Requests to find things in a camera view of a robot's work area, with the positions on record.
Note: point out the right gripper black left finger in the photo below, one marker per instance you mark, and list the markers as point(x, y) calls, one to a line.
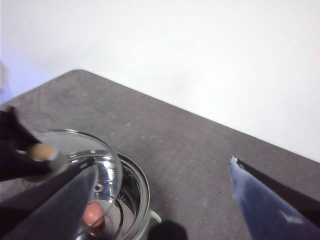
point(50, 212)

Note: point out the black rounded object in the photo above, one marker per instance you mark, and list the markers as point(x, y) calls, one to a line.
point(167, 231)

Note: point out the pale green electric cooking pot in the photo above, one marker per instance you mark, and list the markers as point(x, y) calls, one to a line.
point(144, 200)

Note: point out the glass lid with green knob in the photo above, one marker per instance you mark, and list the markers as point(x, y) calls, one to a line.
point(107, 170)

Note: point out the brown egg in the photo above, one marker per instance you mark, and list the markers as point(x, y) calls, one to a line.
point(93, 215)

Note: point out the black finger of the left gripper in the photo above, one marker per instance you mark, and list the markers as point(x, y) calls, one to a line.
point(20, 166)
point(13, 127)

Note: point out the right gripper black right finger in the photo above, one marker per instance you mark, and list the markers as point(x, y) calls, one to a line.
point(270, 212)

